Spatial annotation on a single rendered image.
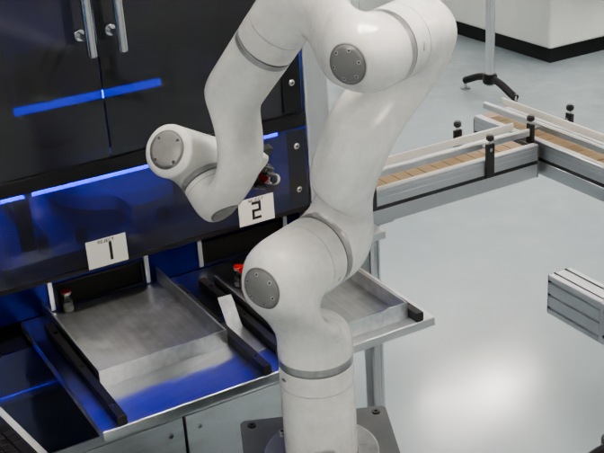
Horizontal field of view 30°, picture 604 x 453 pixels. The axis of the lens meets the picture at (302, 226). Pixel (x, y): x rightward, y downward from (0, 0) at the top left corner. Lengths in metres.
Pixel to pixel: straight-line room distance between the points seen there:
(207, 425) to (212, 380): 0.51
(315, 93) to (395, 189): 0.43
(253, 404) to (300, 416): 0.84
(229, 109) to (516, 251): 3.00
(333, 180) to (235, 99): 0.20
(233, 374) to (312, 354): 0.40
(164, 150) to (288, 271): 0.29
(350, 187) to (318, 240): 0.12
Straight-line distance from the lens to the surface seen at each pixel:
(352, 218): 1.66
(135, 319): 2.32
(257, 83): 1.62
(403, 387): 3.67
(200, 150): 1.75
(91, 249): 2.29
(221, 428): 2.61
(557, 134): 2.99
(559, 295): 3.15
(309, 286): 1.63
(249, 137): 1.69
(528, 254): 4.53
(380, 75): 1.41
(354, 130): 1.53
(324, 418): 1.79
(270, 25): 1.56
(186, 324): 2.28
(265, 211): 2.43
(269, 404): 2.65
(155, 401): 2.05
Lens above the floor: 1.97
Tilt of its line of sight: 24 degrees down
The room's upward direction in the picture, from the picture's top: 4 degrees counter-clockwise
